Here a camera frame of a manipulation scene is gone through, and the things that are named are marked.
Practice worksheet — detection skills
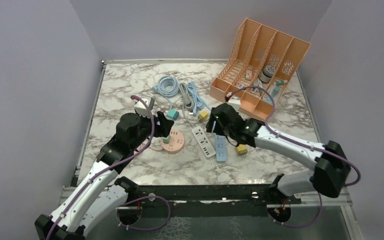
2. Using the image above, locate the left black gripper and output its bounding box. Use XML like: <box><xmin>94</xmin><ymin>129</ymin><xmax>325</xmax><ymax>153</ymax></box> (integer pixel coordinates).
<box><xmin>131</xmin><ymin>110</ymin><xmax>175</xmax><ymax>150</ymax></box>

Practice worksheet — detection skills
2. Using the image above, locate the green charger plug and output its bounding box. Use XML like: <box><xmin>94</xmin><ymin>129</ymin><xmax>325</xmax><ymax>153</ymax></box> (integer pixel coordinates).
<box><xmin>162</xmin><ymin>135</ymin><xmax>171</xmax><ymax>144</ymax></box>

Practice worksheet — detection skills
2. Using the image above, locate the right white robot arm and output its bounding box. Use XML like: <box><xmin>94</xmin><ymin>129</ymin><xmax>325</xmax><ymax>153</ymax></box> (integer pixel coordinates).
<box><xmin>206</xmin><ymin>103</ymin><xmax>354</xmax><ymax>204</ymax></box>

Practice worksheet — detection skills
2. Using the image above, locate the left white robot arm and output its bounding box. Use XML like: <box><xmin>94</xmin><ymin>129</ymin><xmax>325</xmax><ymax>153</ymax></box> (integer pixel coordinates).
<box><xmin>34</xmin><ymin>111</ymin><xmax>175</xmax><ymax>240</ymax></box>

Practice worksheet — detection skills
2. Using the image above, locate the teal charger plug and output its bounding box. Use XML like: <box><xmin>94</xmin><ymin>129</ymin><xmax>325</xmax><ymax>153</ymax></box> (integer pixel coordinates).
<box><xmin>166</xmin><ymin>109</ymin><xmax>179</xmax><ymax>121</ymax></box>

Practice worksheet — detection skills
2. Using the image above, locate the yellow charger plug back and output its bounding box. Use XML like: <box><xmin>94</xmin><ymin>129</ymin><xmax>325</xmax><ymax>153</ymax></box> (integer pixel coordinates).
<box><xmin>198</xmin><ymin>111</ymin><xmax>209</xmax><ymax>123</ymax></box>

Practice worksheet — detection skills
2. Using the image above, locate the yellow charger plug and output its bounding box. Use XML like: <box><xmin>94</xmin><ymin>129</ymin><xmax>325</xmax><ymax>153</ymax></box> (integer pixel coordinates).
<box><xmin>235</xmin><ymin>144</ymin><xmax>248</xmax><ymax>156</ymax></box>
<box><xmin>198</xmin><ymin>111</ymin><xmax>209</xmax><ymax>123</ymax></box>

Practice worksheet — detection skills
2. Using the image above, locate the yellow charger plug front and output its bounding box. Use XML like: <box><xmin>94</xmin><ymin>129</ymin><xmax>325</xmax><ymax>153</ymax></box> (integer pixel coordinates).
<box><xmin>235</xmin><ymin>144</ymin><xmax>248</xmax><ymax>156</ymax></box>

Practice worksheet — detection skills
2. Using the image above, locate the blue long power strip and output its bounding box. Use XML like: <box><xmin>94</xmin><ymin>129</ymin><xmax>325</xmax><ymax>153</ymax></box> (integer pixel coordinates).
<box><xmin>214</xmin><ymin>134</ymin><xmax>228</xmax><ymax>163</ymax></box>

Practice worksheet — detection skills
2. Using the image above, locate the pink round power strip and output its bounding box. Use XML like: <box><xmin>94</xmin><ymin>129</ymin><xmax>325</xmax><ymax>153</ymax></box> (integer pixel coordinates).
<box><xmin>160</xmin><ymin>130</ymin><xmax>185</xmax><ymax>154</ymax></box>

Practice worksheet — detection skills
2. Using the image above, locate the white power strip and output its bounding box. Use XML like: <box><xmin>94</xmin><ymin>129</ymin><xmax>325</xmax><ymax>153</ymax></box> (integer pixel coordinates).
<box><xmin>191</xmin><ymin>126</ymin><xmax>216</xmax><ymax>158</ymax></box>

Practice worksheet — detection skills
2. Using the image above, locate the orange file organizer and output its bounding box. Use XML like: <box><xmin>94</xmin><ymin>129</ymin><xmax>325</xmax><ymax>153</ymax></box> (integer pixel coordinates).
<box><xmin>209</xmin><ymin>18</ymin><xmax>311</xmax><ymax>120</ymax></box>

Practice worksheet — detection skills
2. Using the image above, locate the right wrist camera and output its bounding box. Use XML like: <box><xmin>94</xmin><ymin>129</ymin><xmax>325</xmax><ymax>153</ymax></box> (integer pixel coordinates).
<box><xmin>224</xmin><ymin>93</ymin><xmax>241</xmax><ymax>112</ymax></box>

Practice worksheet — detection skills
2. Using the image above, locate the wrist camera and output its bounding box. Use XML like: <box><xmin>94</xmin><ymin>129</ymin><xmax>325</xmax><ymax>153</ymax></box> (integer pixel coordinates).
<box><xmin>224</xmin><ymin>93</ymin><xmax>241</xmax><ymax>112</ymax></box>
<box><xmin>134</xmin><ymin>96</ymin><xmax>155</xmax><ymax>118</ymax></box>

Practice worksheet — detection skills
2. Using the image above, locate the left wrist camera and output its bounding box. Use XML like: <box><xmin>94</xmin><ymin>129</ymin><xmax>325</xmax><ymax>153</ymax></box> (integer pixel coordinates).
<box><xmin>134</xmin><ymin>96</ymin><xmax>155</xmax><ymax>118</ymax></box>

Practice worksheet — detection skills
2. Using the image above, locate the light blue power cable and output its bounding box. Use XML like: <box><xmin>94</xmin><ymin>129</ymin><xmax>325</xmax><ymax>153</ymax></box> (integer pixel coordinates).
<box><xmin>187</xmin><ymin>81</ymin><xmax>217</xmax><ymax>116</ymax></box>

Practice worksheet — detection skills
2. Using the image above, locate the grey power cable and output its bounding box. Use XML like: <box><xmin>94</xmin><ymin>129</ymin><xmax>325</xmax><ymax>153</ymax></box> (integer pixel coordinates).
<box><xmin>178</xmin><ymin>82</ymin><xmax>196</xmax><ymax>128</ymax></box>

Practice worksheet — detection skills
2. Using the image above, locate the blue coiled cable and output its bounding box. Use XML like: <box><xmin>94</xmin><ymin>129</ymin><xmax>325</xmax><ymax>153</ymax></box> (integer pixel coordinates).
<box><xmin>152</xmin><ymin>75</ymin><xmax>180</xmax><ymax>98</ymax></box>

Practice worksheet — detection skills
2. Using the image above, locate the black mounting rail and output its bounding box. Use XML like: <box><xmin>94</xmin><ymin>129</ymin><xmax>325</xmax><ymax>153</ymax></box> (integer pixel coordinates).
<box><xmin>114</xmin><ymin>176</ymin><xmax>302</xmax><ymax>220</ymax></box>

